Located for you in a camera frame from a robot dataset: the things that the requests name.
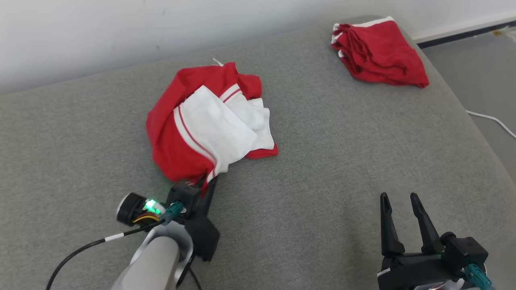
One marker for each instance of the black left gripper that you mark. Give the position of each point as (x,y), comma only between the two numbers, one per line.
(203,237)

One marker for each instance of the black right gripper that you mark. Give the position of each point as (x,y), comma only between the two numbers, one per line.
(415,270)

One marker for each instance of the red white numbered jersey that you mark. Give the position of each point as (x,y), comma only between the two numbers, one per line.
(173,141)

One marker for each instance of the red shorts with white stripes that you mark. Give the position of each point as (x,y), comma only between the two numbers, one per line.
(383,56)

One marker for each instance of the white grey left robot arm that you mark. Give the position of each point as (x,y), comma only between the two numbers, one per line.
(157,262)

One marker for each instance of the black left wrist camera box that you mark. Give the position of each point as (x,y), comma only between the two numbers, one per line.
(185,195)

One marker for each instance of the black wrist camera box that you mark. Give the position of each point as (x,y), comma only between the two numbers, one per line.
(463,251)
(185,195)

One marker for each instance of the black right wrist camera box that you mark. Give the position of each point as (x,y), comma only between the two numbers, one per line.
(463,251)

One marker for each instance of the black wall baseboard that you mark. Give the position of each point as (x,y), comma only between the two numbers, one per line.
(463,35)

